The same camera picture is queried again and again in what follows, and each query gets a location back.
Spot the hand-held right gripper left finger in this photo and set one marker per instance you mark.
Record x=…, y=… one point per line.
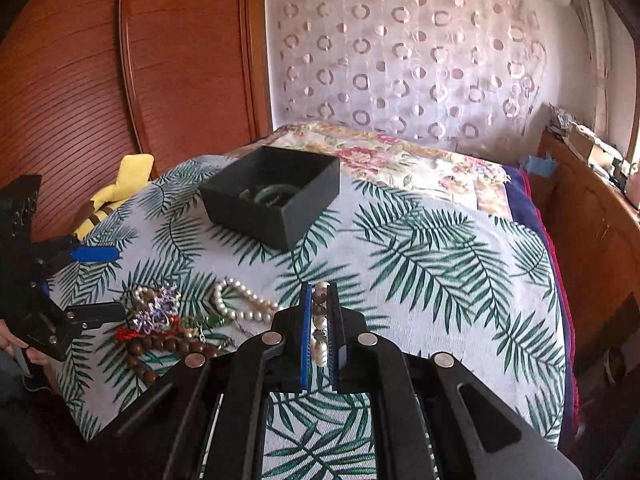
x=305, y=340

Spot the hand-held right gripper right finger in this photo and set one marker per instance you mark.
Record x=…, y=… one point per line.
x=335, y=340

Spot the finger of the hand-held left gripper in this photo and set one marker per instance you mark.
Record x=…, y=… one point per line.
x=100, y=312
x=97, y=254

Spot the black jewelry box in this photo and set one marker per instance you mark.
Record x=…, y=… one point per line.
x=280, y=220

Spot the person's left hand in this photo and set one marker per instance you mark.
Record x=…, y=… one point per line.
x=36, y=356

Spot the purple silver tassel ornament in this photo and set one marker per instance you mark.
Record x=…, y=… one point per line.
x=159, y=305

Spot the yellow plush toy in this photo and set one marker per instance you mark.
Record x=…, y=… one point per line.
x=117, y=187

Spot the green stone pendant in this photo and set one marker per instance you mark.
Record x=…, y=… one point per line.
x=216, y=321

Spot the green leaf print blanket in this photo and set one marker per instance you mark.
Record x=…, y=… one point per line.
x=440, y=280

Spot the green jade bangle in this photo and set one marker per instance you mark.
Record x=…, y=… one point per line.
x=274, y=195

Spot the floral quilt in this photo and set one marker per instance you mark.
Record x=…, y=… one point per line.
x=420, y=160

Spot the brown wooden wardrobe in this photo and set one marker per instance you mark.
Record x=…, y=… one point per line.
x=150, y=60

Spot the dark blue blanket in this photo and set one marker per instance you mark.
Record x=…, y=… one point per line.
x=542, y=220

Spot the light blue cloth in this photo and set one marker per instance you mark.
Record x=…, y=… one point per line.
x=539, y=164

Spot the brown wooden cabinet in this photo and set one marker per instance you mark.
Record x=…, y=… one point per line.
x=590, y=230

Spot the pink circle pattern curtain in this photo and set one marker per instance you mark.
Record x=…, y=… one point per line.
x=400, y=55

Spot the clutter of boxes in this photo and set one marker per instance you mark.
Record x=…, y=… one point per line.
x=587, y=142

